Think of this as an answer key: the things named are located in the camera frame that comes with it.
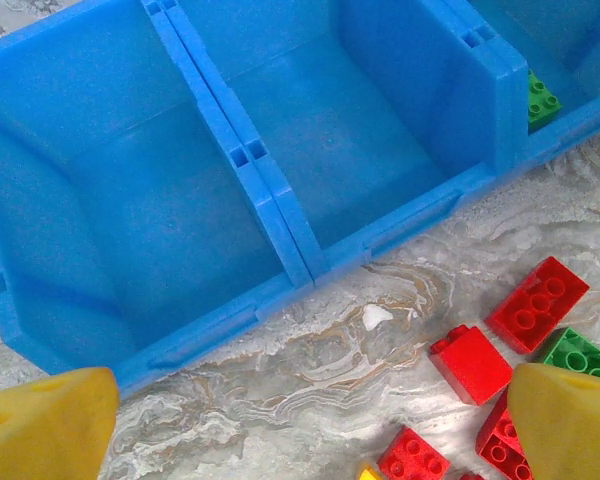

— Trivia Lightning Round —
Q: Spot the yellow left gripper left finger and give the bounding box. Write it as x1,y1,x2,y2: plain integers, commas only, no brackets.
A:
0,366,122,480

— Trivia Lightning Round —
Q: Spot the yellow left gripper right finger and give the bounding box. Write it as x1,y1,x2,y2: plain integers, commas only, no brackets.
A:
507,362,600,480

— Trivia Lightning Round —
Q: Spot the red lego brick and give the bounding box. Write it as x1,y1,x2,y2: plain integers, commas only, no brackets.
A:
378,425,451,480
428,324,514,406
484,255,591,355
474,387,534,480

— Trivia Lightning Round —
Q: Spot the green lego brick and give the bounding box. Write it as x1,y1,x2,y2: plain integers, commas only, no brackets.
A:
527,69,565,134
534,327,600,384

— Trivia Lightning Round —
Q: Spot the yellow sloped lego brick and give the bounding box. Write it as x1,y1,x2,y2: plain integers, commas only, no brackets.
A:
355,460,384,480

